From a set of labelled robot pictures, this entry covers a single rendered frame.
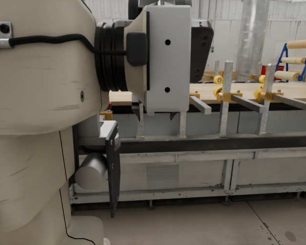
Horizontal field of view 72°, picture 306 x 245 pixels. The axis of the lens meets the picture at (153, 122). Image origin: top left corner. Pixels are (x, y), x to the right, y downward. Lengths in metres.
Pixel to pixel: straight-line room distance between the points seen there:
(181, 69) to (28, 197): 0.20
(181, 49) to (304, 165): 1.95
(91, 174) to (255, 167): 1.65
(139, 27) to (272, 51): 9.70
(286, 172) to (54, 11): 2.00
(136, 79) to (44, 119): 0.10
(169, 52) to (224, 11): 8.85
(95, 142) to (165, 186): 1.38
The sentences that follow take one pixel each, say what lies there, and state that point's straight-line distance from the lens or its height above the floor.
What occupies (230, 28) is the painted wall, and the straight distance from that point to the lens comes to 9.12.
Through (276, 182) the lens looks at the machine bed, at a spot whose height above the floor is 0.18.
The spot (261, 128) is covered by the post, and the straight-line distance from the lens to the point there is 1.46.
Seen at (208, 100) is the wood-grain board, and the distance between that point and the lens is 1.43.
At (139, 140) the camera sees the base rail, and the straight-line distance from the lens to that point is 1.25.
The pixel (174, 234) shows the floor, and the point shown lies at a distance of 1.66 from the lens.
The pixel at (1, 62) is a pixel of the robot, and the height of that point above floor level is 1.17.
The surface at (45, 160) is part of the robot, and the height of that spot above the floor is 1.06.
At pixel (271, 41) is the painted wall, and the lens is 9.87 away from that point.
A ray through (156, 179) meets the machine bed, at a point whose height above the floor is 0.27.
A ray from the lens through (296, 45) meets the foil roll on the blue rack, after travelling 8.09.
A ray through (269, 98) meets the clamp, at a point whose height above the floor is 0.93.
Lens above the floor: 1.18
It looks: 18 degrees down
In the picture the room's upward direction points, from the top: straight up
